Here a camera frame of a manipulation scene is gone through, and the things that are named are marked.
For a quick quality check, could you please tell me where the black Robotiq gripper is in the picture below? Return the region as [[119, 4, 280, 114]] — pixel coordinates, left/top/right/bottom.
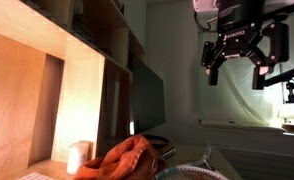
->
[[200, 0, 290, 91]]

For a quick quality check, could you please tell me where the white window sill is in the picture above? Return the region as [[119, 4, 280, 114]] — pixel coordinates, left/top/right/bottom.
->
[[199, 119, 294, 137]]

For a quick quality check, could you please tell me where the black computer monitor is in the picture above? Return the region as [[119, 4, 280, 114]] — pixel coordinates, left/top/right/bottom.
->
[[129, 57, 172, 150]]

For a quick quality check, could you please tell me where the grey radiator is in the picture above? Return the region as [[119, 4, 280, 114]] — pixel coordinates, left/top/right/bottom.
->
[[213, 144, 294, 180]]

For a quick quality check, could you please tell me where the small dark flat object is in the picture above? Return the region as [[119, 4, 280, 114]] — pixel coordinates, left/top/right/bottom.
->
[[159, 147, 178, 160]]

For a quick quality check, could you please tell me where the white tennis racket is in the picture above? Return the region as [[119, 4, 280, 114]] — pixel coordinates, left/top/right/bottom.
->
[[151, 145, 230, 180]]

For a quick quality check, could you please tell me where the orange cloth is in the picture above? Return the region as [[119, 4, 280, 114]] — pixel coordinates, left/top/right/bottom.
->
[[73, 133, 168, 180]]

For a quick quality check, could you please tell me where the white cylindrical jar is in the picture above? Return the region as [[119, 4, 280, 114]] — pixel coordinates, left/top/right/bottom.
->
[[65, 140, 91, 175]]

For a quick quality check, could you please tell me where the wooden desk hutch shelf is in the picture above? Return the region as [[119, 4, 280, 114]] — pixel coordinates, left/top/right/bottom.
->
[[0, 0, 149, 180]]

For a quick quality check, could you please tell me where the white keyboard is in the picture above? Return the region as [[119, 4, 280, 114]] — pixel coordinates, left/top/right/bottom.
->
[[15, 171, 60, 180]]

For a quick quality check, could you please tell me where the black articulated camera stand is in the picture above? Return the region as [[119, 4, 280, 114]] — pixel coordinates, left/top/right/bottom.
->
[[262, 63, 294, 104]]

